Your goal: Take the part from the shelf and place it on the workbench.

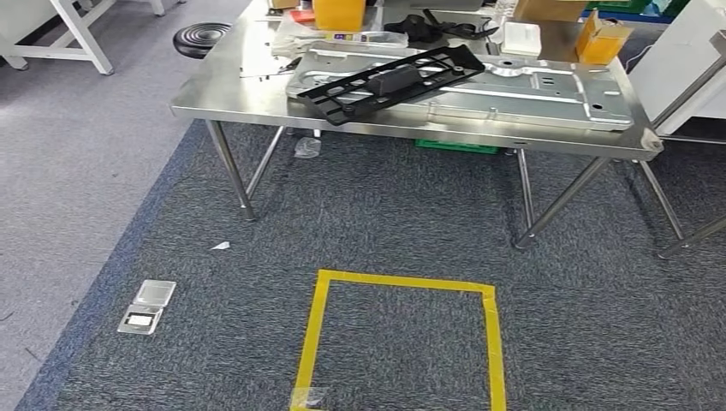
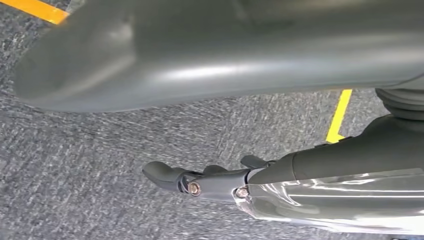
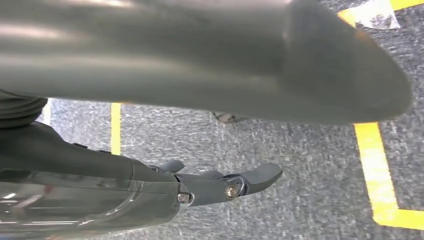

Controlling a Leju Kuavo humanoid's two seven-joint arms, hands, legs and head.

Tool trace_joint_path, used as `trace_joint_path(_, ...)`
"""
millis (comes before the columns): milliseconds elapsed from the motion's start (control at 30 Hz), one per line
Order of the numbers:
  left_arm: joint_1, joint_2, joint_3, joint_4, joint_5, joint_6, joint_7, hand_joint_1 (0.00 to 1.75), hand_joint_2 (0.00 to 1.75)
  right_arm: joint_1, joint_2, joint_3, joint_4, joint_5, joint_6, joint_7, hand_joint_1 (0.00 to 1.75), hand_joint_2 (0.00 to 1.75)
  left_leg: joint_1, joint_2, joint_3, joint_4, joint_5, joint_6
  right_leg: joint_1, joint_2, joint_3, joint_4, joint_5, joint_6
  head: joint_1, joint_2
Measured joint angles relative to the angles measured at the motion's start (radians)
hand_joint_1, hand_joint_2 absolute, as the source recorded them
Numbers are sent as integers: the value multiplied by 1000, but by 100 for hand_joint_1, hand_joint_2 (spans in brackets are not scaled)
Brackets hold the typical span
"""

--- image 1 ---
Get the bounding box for stainless steel workbench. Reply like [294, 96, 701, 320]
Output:
[170, 0, 687, 251]

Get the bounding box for stamped metal sheet panel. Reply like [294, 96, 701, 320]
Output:
[285, 48, 635, 133]

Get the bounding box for white table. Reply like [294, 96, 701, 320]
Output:
[0, 0, 188, 76]

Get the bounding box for black fabric strap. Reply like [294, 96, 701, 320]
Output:
[383, 8, 500, 45]

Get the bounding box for yellow floor tape square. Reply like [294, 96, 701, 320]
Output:
[289, 269, 508, 411]

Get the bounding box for clear plastic wrapper scrap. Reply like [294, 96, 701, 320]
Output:
[293, 135, 323, 160]

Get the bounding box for black round stool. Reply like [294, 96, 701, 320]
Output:
[172, 21, 233, 60]

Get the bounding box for yellow padded mailer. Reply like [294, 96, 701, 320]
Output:
[575, 8, 634, 66]
[312, 0, 367, 33]

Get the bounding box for clear bag of cable ties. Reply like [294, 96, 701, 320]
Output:
[271, 27, 411, 61]

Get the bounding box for white rectangular box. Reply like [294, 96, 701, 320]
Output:
[502, 21, 544, 58]

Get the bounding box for stainless steel table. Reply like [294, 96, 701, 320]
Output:
[649, 28, 726, 261]

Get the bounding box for black plastic panel part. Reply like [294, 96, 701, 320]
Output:
[296, 44, 487, 128]

